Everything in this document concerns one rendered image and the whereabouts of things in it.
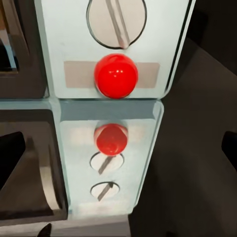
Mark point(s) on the fridge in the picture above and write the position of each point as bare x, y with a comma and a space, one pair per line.
213, 27

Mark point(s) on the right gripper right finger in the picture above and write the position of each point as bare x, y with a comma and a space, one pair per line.
229, 147

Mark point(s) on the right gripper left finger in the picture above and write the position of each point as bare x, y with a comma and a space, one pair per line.
12, 147

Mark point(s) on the microwave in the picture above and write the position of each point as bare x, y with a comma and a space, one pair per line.
90, 50

